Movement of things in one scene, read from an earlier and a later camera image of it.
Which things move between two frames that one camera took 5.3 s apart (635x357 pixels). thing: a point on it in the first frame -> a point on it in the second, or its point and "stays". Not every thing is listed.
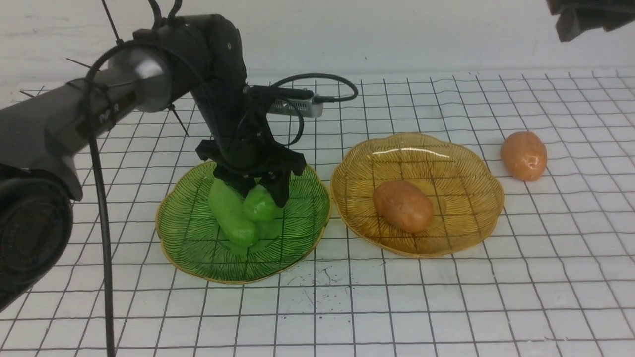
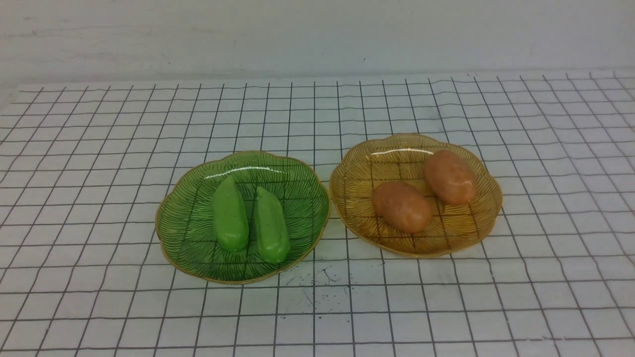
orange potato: (525, 155) -> (449, 179)
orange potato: (404, 205) stays
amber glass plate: (467, 195) stays
